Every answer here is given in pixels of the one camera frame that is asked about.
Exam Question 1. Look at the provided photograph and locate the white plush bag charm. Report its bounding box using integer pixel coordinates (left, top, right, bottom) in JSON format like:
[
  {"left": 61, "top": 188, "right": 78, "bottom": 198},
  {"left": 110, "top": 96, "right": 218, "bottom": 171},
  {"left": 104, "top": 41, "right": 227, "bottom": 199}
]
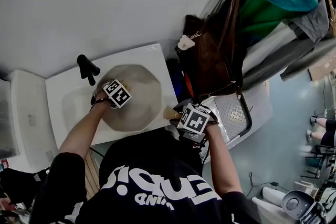
[{"left": 177, "top": 34, "right": 196, "bottom": 51}]

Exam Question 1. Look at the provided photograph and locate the black labelled device box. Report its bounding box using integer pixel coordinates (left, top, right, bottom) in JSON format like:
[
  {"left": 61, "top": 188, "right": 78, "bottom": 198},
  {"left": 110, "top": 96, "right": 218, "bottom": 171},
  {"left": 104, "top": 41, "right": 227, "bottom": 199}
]
[{"left": 182, "top": 132, "right": 207, "bottom": 144}]

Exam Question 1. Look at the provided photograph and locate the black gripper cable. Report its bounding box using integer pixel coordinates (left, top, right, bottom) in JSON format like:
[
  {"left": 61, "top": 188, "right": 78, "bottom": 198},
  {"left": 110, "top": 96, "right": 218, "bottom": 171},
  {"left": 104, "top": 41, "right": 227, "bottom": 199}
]
[{"left": 90, "top": 94, "right": 111, "bottom": 113}]

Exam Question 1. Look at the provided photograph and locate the black frame chair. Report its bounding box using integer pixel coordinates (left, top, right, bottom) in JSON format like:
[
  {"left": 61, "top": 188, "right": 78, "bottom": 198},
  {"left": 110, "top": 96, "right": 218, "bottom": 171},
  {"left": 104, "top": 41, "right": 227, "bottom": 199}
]
[{"left": 300, "top": 144, "right": 336, "bottom": 179}]

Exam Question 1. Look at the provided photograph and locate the white appliance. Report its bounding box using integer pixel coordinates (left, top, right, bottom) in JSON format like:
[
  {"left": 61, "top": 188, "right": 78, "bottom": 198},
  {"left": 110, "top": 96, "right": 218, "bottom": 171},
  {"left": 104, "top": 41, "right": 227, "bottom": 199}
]
[{"left": 9, "top": 69, "right": 60, "bottom": 166}]

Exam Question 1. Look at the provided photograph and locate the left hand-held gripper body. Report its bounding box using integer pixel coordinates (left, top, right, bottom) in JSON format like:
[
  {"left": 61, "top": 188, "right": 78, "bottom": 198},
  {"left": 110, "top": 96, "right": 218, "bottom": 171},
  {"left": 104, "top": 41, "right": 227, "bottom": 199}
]
[{"left": 103, "top": 79, "right": 132, "bottom": 109}]

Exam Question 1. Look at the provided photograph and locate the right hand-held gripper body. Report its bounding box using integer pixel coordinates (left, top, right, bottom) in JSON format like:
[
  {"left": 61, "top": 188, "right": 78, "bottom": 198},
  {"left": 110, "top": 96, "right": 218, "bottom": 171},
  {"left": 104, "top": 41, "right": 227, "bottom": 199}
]
[{"left": 177, "top": 102, "right": 218, "bottom": 135}]

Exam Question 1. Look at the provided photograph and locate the metal platform trolley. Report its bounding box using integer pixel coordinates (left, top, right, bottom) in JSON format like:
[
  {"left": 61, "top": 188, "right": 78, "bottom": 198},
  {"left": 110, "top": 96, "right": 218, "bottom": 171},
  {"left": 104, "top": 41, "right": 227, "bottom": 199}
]
[{"left": 199, "top": 80, "right": 274, "bottom": 155}]

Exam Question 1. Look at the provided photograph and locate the grey appliance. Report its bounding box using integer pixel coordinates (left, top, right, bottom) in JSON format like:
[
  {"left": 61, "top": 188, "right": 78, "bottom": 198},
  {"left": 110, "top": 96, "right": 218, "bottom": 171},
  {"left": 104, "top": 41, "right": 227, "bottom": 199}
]
[{"left": 0, "top": 78, "right": 20, "bottom": 158}]

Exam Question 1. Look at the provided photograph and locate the white rectangular sink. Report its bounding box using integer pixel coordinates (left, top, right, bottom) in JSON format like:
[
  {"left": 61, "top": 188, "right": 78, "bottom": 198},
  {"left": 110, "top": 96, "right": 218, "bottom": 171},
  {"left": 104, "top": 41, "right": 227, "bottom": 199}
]
[{"left": 45, "top": 43, "right": 179, "bottom": 149}]

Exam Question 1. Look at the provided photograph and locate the cardboard box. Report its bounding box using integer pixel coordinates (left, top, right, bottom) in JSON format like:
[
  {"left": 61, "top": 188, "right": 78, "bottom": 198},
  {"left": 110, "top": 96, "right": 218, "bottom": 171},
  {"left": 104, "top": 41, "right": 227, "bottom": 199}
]
[{"left": 308, "top": 54, "right": 336, "bottom": 82}]

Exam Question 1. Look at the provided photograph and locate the person's left forearm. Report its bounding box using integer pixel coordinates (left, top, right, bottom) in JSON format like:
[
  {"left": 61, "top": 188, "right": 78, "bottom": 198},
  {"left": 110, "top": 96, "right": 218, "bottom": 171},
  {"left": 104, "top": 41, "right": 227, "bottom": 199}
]
[{"left": 58, "top": 101, "right": 104, "bottom": 161}]

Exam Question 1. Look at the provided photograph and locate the brown tote bag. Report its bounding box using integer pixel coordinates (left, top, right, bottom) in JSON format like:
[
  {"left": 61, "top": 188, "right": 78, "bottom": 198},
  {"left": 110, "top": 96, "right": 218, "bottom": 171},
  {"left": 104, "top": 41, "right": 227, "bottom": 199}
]
[{"left": 175, "top": 0, "right": 249, "bottom": 98}]

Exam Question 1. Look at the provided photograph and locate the person's right forearm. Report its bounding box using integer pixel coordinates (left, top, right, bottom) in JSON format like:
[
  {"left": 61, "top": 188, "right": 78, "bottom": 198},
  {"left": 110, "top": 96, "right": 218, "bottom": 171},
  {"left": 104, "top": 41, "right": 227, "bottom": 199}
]
[{"left": 204, "top": 123, "right": 244, "bottom": 196}]

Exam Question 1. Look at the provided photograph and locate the person's black printed T-shirt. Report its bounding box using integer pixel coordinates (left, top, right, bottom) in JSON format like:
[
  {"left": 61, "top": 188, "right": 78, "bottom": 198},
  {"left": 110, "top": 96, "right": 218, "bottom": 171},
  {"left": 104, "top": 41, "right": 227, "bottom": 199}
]
[{"left": 28, "top": 128, "right": 260, "bottom": 224}]

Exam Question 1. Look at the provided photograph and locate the dark grey coat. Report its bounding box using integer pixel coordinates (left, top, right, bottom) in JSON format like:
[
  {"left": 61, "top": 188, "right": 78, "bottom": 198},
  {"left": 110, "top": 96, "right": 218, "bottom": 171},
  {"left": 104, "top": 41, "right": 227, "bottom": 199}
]
[{"left": 243, "top": 36, "right": 336, "bottom": 90}]

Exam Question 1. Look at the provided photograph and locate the light grey hoodie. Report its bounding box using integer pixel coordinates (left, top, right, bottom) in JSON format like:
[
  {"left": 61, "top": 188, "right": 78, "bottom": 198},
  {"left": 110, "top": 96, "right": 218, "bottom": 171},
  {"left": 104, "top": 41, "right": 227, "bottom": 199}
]
[{"left": 243, "top": 2, "right": 330, "bottom": 77}]

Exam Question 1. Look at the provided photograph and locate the black floor cable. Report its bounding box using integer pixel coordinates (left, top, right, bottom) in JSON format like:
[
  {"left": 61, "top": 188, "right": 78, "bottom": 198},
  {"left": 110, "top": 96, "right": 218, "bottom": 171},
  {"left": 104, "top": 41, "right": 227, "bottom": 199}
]
[{"left": 246, "top": 172, "right": 289, "bottom": 197}]

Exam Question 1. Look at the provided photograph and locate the black faucet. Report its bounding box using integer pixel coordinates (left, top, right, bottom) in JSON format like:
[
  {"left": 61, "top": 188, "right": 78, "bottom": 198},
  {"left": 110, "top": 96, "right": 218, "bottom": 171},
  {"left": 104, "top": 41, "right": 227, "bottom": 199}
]
[{"left": 76, "top": 54, "right": 101, "bottom": 87}]

